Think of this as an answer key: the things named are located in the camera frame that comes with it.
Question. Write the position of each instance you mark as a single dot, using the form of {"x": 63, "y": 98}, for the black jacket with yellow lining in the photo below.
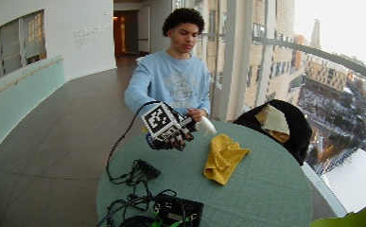
{"x": 292, "y": 132}

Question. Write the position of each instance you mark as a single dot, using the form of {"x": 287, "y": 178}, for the wooden wall handrail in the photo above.
{"x": 19, "y": 80}

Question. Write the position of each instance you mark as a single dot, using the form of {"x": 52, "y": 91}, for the green plastic object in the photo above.
{"x": 355, "y": 217}

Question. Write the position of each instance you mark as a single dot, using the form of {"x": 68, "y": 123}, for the grey balcony railing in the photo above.
{"x": 316, "y": 53}

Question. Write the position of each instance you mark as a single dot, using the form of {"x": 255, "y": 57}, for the white marker cube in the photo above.
{"x": 162, "y": 121}

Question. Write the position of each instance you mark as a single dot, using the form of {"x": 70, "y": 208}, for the yellow cloth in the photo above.
{"x": 223, "y": 159}

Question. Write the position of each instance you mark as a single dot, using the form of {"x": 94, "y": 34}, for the interior wall window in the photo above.
{"x": 12, "y": 47}

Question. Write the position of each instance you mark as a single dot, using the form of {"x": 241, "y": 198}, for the dark doorway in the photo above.
{"x": 126, "y": 33}

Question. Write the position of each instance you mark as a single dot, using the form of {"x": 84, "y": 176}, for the black electronics box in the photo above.
{"x": 179, "y": 209}

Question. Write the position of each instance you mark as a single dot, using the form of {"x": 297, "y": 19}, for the the person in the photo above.
{"x": 169, "y": 78}

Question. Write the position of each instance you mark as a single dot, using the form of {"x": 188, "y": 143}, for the white spray bottle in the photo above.
{"x": 207, "y": 126}

